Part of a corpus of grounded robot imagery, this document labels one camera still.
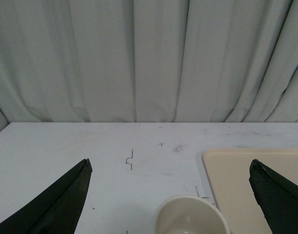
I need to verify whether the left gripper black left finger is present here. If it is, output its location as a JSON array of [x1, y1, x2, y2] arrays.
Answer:
[[0, 159, 93, 234]]

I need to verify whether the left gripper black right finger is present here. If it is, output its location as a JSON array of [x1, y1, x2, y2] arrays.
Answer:
[[249, 159, 298, 234]]

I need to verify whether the cream ceramic mug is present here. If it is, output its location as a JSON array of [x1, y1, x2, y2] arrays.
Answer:
[[154, 195, 231, 234]]

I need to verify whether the beige square plate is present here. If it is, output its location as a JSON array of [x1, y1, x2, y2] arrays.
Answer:
[[202, 148, 298, 234]]

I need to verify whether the grey-white curtain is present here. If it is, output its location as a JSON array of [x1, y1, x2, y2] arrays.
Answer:
[[0, 0, 298, 131]]

